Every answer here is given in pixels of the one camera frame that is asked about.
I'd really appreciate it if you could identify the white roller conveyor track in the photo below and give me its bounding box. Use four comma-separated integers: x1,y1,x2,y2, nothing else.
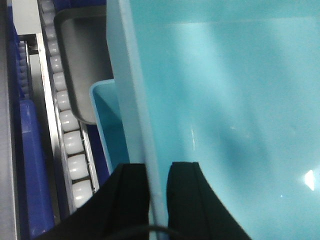
36,0,100,218

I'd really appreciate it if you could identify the dark blue bin far left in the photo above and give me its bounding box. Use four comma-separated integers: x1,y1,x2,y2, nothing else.
4,5,55,240

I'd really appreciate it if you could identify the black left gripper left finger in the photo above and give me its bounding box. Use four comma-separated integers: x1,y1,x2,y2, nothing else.
38,163,150,240

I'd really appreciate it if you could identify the steel shelf side rail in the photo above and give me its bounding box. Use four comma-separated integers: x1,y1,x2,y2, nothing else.
0,0,20,240

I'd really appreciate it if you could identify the light blue plastic bin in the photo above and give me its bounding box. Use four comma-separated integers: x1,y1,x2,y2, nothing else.
106,0,320,240

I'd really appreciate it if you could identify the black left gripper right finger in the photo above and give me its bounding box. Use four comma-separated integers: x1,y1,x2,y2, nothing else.
166,162,250,240

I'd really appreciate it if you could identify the grey plastic bin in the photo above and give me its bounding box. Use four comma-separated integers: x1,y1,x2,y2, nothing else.
53,5,114,125

